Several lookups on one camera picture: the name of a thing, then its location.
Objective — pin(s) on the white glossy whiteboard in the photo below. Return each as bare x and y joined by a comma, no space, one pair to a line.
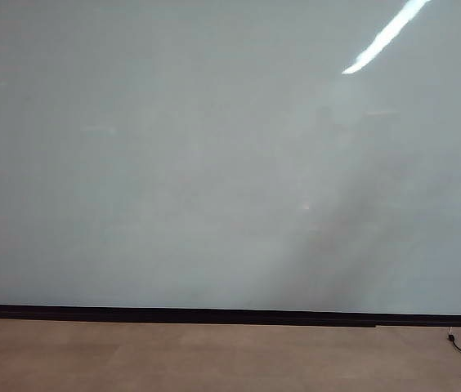
173,143

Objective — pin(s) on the black whiteboard frame rail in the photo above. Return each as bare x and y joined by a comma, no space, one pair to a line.
214,316

